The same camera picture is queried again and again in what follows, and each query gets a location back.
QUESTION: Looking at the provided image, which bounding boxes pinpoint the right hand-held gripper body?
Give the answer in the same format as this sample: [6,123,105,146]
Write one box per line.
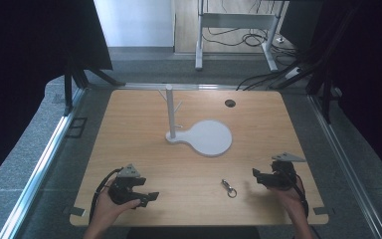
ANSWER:
[268,151,307,191]

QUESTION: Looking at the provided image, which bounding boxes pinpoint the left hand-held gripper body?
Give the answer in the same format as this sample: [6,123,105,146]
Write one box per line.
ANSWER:
[107,163,147,205]

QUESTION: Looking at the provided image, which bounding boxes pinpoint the metal key ring with clasp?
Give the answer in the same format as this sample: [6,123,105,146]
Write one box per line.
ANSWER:
[221,178,238,199]

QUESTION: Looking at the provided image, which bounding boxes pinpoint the white branched stand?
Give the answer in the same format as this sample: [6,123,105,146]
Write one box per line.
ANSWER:
[157,84,234,158]

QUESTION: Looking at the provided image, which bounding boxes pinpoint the person's left hand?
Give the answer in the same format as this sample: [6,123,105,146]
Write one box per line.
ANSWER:
[90,178,142,234]

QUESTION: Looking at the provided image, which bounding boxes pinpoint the person's right hand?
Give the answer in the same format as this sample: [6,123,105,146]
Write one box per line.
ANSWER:
[267,177,307,217]

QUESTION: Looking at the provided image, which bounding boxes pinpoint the person's dark clothing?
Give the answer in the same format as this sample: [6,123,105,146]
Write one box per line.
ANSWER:
[126,226,262,239]

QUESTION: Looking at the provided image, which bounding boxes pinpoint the black tripod stand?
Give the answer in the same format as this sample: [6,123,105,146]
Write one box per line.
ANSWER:
[268,49,343,124]
[63,59,126,117]

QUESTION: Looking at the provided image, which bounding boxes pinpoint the white power strip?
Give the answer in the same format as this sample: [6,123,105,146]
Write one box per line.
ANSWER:
[285,67,302,80]

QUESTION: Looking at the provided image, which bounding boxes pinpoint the black curtain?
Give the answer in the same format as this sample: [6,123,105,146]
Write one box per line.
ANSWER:
[280,0,382,187]
[0,0,113,193]

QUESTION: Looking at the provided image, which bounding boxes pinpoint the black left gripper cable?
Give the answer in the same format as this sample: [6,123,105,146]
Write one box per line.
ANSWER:
[89,167,124,224]

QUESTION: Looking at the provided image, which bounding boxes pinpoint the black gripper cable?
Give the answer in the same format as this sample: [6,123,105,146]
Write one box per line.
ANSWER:
[280,168,310,218]
[89,167,124,224]

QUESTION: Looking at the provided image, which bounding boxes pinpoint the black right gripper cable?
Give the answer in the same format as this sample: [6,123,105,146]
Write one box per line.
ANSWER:
[280,168,310,218]

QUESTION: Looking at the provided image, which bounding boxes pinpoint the aluminium rail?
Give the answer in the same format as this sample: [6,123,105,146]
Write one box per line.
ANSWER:
[0,87,88,239]
[306,94,382,239]

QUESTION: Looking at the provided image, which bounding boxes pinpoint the black floor frame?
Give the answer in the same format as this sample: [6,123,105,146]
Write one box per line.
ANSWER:
[65,117,89,139]

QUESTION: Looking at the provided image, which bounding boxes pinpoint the black floor cables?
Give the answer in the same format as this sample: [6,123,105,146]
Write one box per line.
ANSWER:
[202,26,312,92]

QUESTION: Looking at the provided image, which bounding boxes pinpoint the white metal desk frame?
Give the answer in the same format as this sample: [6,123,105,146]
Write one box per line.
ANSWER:
[194,0,287,73]

